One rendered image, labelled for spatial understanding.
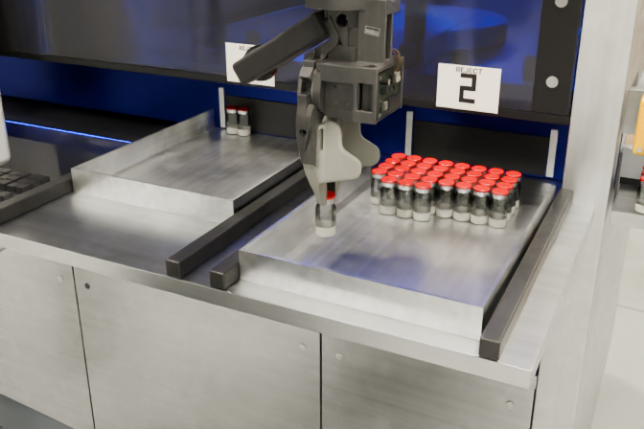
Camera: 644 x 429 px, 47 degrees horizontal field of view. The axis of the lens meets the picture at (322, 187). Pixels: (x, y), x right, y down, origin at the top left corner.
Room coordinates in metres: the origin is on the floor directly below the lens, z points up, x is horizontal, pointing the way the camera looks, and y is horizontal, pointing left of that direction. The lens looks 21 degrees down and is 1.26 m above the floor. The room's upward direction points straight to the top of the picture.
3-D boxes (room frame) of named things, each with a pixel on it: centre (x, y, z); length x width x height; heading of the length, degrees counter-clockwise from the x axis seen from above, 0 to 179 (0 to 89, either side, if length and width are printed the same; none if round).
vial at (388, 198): (0.88, -0.08, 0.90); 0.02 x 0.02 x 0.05
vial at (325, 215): (0.72, 0.00, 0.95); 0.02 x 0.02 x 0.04
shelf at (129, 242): (0.91, 0.03, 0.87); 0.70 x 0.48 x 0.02; 64
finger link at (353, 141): (0.73, -0.03, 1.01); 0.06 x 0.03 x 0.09; 64
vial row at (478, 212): (0.87, -0.15, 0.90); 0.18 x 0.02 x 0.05; 63
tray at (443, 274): (0.79, -0.11, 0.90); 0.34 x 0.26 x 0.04; 153
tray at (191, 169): (1.04, 0.15, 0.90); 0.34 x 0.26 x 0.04; 154
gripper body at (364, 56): (0.71, -0.03, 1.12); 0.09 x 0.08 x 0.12; 64
